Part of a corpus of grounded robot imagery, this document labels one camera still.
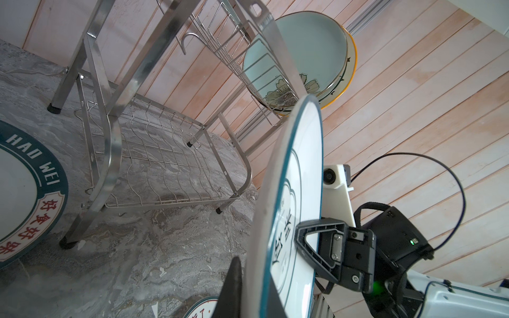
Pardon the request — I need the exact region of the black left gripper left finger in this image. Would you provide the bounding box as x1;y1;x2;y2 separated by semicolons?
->
212;257;243;318

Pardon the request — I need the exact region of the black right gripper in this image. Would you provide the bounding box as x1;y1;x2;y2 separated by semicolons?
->
294;206;433;317

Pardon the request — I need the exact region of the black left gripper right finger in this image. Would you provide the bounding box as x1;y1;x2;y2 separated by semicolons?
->
265;278;287;318

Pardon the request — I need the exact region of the orange sunburst plate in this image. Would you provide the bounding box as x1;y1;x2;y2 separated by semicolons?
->
184;296;219;318

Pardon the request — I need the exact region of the white plate with flower outline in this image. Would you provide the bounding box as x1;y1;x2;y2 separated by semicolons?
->
241;94;323;317

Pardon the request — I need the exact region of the cat and stars orange-rim plate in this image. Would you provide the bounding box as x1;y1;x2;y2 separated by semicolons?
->
277;11;357;109

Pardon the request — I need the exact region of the pale green plate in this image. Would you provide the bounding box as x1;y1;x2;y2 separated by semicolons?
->
243;11;357;113

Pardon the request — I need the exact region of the dark-rim lettered white plate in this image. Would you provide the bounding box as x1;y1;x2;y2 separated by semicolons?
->
1;122;69;268

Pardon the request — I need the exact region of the cream plate with berry sprigs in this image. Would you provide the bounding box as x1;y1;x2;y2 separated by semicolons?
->
319;26;357;109

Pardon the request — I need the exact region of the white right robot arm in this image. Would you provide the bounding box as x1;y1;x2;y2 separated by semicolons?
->
294;202;508;317

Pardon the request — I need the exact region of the stainless steel dish rack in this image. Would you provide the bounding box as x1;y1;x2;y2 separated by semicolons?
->
46;0;309;250

